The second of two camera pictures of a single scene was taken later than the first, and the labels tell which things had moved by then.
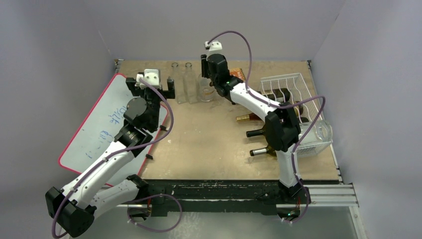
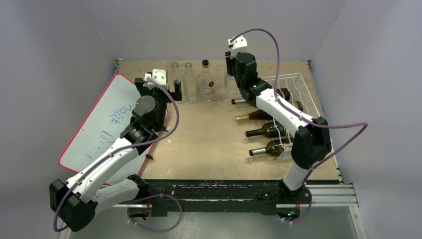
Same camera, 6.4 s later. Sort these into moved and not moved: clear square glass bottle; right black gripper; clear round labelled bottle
Moved: right black gripper
Not moved: clear square glass bottle; clear round labelled bottle
